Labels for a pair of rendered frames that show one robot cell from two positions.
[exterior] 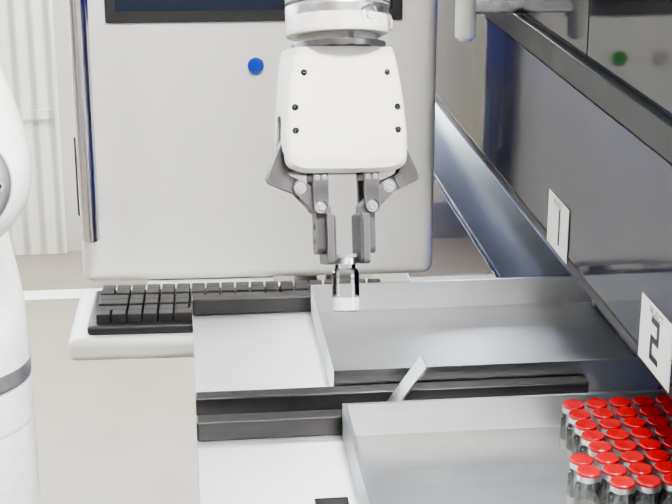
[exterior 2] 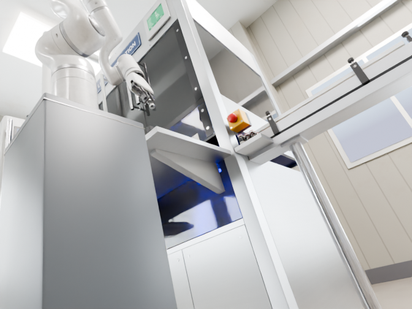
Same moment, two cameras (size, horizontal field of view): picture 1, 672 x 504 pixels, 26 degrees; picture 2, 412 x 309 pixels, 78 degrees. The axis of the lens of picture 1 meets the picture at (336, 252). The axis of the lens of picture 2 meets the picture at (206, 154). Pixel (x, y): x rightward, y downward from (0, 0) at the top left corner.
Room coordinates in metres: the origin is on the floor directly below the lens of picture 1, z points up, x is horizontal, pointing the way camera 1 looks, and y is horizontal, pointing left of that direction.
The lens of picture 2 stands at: (0.45, 0.52, 0.44)
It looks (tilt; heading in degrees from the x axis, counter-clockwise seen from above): 25 degrees up; 310
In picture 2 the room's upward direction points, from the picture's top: 17 degrees counter-clockwise
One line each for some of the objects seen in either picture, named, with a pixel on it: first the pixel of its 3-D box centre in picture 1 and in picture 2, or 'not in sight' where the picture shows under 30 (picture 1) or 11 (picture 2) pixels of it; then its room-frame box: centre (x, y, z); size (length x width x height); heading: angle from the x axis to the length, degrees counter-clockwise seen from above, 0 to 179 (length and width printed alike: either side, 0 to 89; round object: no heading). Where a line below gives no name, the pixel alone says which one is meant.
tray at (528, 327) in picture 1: (473, 333); not in sight; (1.51, -0.15, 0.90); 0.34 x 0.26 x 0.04; 96
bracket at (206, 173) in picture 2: not in sight; (190, 173); (1.08, -0.12, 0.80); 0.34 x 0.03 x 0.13; 96
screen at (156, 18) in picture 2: not in sight; (156, 18); (1.19, -0.27, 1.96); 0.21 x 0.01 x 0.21; 6
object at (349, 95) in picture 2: not in sight; (318, 108); (0.66, -0.50, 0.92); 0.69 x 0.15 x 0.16; 6
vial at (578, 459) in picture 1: (580, 482); not in sight; (1.14, -0.21, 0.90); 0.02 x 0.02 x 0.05
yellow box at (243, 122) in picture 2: not in sight; (238, 121); (0.93, -0.33, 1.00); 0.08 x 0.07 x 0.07; 96
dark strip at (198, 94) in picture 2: not in sight; (190, 71); (1.07, -0.29, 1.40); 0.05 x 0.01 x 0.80; 6
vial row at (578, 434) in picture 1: (595, 463); not in sight; (1.17, -0.23, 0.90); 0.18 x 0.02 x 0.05; 6
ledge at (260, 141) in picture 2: not in sight; (255, 146); (0.92, -0.38, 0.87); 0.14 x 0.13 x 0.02; 96
